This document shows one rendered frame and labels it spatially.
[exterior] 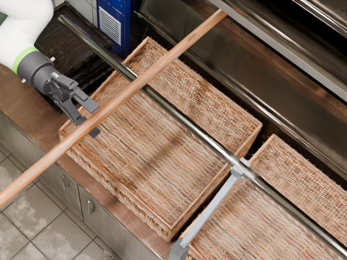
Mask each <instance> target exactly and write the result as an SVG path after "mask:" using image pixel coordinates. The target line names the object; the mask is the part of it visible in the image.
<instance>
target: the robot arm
mask: <svg viewBox="0 0 347 260"><path fill-rule="evenodd" d="M0 12H1V13H5V14H6V15H8V16H7V18H6V19H5V21H4V22H3V23H2V25H1V26H0V63H1V64H3V65H5V66H6V67H8V68H9V69H11V70H12V71H13V72H14V73H15V74H17V75H18V76H19V77H20V78H21V79H22V81H21V82H22V83H24V82H26V83H27V84H28V85H29V86H30V87H32V88H37V89H38V90H39V91H40V92H41V93H43V94H49V93H51V94H52V95H53V97H54V99H55V100H54V102H55V103H56V104H57V105H58V106H59V107H60V108H61V109H62V111H63V112H64V113H65V114H66V115H67V117H68V118H69V119H70V120H71V121H72V123H73V124H74V125H75V126H80V125H81V124H83V123H84V122H85V121H86V120H87V118H86V117H84V116H83V117H82V115H81V114H80V113H79V111H78V110H77V108H76V107H75V106H74V104H73V103H72V102H71V97H73V98H74V99H75V100H76V101H77V102H78V103H79V104H81V105H82V106H83V107H84V108H85V109H86V110H87V111H88V112H90V113H91V114H92V113H93V112H95V111H96V110H97V109H98V108H99V105H98V104H97V103H96V102H95V101H94V100H92V99H91V98H90V97H89V96H88V95H87V94H85V93H84V92H83V91H82V90H81V89H80V87H78V82H76V81H74V80H72V79H70V78H68V77H66V76H64V75H62V74H60V73H59V72H58V71H57V70H56V69H55V68H54V64H53V61H54V60H55V58H54V57H52V58H51V59H49V58H48V57H47V56H44V55H43V54H42V53H41V52H40V51H38V50H37V49H36V48H35V47H34V43H35V41H36V40H37V38H38V36H39V35H40V34H41V32H42V31H43V30H44V28H45V27H46V26H47V24H48V23H49V22H50V20H51V19H52V17H53V13H54V8H53V4H52V1H51V0H0ZM69 95H70V96H71V97H70V96H69ZM100 133H101V131H100V130H99V129H98V128H97V127H95V128H94V129H93V130H92V131H90V132H89V133H88V134H89V135H90V136H91V137H92V138H93V139H94V138H95V137H96V136H97V135H98V134H100Z"/></svg>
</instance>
